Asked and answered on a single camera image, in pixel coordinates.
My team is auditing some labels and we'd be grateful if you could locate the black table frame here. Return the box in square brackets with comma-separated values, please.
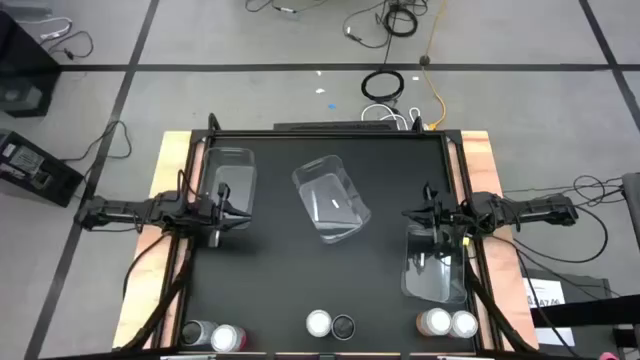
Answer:
[149, 113, 506, 360]

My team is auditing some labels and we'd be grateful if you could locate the white paper label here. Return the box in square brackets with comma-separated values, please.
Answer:
[534, 327, 576, 347]
[523, 277, 566, 309]

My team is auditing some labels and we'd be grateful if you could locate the white floor cable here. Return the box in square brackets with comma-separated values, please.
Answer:
[17, 16, 75, 42]

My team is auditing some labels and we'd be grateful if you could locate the clear plastic bin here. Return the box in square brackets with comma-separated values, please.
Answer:
[197, 146, 258, 231]
[399, 222, 469, 305]
[291, 153, 373, 246]

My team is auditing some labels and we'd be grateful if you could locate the black braided cable conduit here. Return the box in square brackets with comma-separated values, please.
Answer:
[464, 274, 529, 353]
[122, 244, 194, 350]

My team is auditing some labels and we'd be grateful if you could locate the light wooden base board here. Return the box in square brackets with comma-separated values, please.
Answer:
[112, 130, 540, 351]

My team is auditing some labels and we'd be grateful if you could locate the black floor cable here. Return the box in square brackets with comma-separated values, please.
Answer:
[59, 119, 134, 164]

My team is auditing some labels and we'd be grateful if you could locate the coiled black cable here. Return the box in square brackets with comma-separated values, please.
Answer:
[360, 68, 405, 104]

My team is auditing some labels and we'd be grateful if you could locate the bundled black cable coil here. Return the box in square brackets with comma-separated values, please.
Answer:
[382, 4, 419, 39]

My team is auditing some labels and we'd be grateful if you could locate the black box with dial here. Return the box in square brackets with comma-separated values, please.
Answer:
[0, 74, 54, 119]

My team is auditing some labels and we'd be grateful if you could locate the black case with labels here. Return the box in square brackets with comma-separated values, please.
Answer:
[522, 269, 614, 351]

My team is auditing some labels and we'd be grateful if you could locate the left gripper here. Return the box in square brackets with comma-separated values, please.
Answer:
[192, 183, 252, 247]

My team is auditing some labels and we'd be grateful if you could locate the yellow floor cable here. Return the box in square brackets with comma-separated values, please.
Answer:
[421, 0, 449, 131]

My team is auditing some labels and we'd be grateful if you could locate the black computer box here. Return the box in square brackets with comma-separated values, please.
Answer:
[0, 128, 85, 209]

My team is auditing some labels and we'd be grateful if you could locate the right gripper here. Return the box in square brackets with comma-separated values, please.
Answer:
[402, 183, 464, 246]

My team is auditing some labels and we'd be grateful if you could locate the grey post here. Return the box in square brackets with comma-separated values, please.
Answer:
[621, 172, 640, 251]

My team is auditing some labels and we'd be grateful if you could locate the black cabinet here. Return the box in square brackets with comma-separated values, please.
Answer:
[0, 9, 62, 76]

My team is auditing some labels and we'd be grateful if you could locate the black perforated box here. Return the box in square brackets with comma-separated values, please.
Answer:
[273, 121, 396, 133]

